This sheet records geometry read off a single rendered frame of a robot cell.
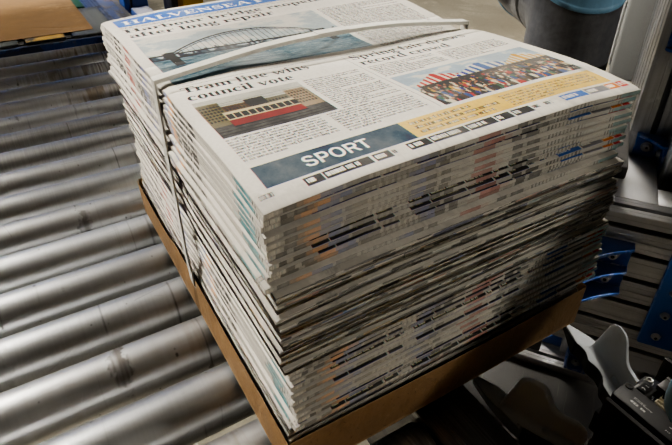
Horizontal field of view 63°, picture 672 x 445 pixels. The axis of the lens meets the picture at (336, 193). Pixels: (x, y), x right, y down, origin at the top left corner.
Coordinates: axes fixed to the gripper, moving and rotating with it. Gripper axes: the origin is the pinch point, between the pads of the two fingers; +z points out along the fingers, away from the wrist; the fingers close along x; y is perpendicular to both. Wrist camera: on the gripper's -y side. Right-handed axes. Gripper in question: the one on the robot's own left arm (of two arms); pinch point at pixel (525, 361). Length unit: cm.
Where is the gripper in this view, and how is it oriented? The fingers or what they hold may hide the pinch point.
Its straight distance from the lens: 54.0
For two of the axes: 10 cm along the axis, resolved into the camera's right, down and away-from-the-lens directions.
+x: -8.6, 2.8, -4.3
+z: -5.1, -4.6, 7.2
